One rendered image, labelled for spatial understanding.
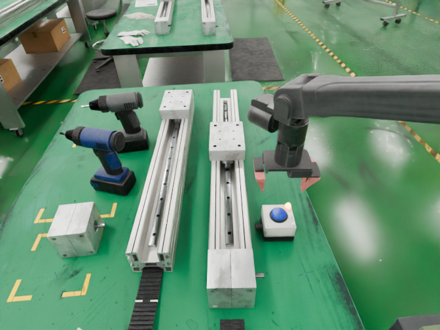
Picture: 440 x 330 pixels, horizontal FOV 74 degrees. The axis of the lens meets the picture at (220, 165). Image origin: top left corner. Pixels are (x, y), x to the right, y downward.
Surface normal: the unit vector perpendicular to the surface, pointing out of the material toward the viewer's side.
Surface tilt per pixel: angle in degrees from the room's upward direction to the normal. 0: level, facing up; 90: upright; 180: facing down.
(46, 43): 90
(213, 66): 90
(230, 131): 0
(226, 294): 90
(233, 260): 0
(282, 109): 94
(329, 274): 0
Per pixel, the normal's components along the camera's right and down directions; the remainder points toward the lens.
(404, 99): -0.74, 0.47
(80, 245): 0.11, 0.65
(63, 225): -0.03, -0.76
